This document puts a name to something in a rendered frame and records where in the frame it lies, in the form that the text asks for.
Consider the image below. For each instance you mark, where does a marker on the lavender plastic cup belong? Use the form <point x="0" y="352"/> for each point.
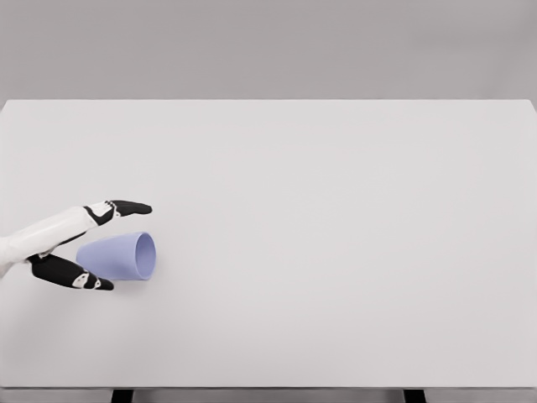
<point x="113" y="256"/>

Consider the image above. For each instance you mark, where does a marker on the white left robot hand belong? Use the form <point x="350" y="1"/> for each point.
<point x="58" y="226"/>

